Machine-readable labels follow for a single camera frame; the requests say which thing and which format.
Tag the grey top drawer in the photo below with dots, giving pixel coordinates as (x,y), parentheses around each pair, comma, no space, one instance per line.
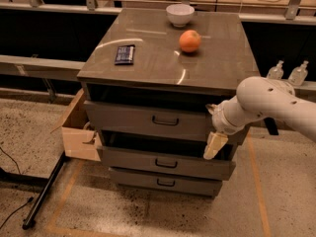
(163,123)

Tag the clear sanitizer bottle right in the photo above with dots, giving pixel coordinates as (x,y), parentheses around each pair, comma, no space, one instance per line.
(298,74)

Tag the grey middle drawer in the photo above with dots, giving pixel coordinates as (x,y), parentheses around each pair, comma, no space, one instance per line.
(165,163)

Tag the white bowl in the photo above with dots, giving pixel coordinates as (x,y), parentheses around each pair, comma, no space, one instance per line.
(180,14)

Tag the orange fruit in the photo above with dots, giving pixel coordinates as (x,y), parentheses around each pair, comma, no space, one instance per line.
(189,41)

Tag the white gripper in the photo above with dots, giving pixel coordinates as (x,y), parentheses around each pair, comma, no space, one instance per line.
(219,121)

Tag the clear sanitizer bottle left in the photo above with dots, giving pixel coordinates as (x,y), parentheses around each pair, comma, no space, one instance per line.
(276,72)

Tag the grey drawer cabinet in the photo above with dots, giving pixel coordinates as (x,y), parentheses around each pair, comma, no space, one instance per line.
(162,76)

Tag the grey bottom drawer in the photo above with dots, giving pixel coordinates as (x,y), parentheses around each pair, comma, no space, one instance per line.
(171,183)

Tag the black metal floor bar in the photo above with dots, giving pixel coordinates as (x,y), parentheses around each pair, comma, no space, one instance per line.
(29,221)

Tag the grey drawer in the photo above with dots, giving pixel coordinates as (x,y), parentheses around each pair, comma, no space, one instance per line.
(163,123)
(165,163)
(171,183)

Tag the cardboard box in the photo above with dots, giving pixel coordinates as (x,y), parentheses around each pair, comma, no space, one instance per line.
(80,140)

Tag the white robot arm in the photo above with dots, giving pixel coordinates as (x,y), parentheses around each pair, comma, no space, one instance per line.
(259,98)

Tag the clear sanitizer bottle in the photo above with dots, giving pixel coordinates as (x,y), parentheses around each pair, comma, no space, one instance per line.
(276,72)
(298,74)

